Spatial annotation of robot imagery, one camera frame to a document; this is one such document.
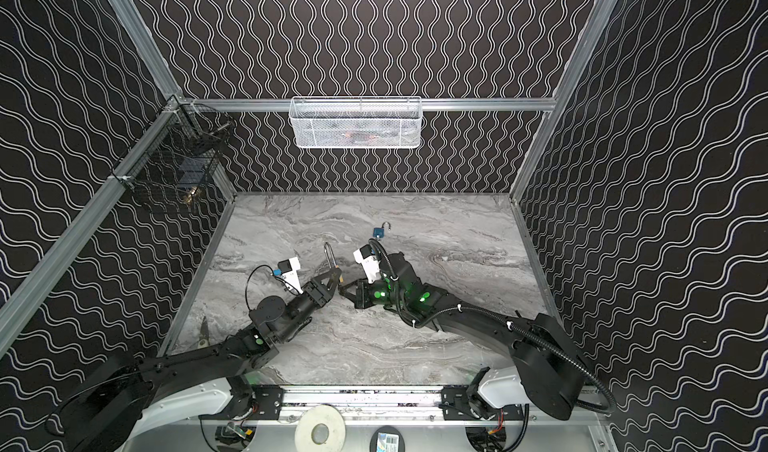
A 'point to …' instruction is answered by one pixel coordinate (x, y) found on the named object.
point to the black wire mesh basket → (176, 154)
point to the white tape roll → (320, 414)
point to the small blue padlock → (379, 232)
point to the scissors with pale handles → (204, 332)
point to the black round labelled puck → (387, 439)
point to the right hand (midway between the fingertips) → (341, 292)
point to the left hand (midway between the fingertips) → (346, 276)
